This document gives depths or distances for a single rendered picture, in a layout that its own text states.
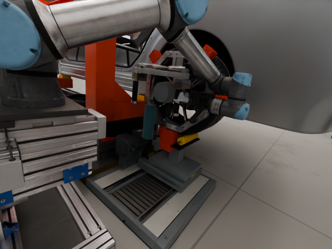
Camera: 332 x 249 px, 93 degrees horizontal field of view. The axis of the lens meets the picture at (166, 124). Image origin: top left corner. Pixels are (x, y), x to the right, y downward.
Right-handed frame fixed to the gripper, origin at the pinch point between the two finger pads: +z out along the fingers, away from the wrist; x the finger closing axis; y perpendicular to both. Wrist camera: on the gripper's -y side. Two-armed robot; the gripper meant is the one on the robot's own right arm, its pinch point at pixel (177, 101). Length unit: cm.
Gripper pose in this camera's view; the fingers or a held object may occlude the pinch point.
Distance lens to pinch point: 87.6
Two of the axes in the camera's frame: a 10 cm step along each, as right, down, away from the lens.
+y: 1.4, -9.5, -2.9
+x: -5.9, 1.5, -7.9
